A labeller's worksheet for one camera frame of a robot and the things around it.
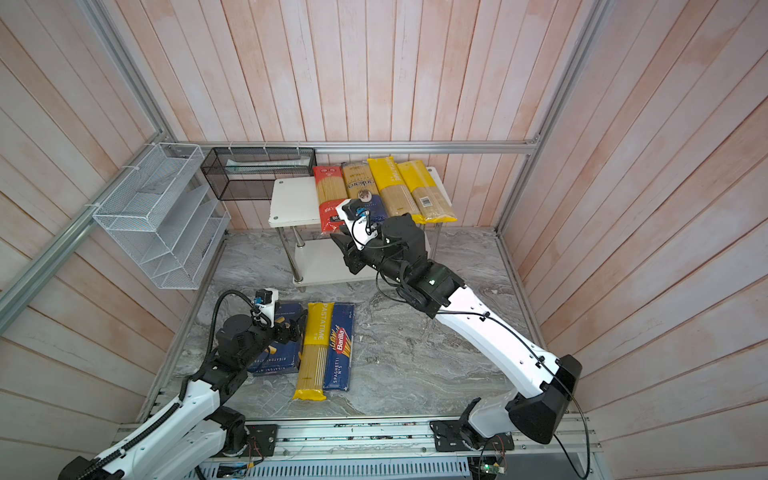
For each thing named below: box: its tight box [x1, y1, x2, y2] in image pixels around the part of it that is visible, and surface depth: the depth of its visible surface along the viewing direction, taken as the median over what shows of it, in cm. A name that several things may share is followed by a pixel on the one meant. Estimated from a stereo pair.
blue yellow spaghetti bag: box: [341, 160, 389, 223], surface depth 85 cm
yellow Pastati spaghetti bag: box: [292, 302, 335, 401], surface depth 86 cm
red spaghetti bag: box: [312, 166, 349, 235], surface depth 81 cm
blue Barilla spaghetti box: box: [323, 303, 355, 391], surface depth 87 cm
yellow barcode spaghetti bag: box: [397, 160, 458, 224], surface depth 80 cm
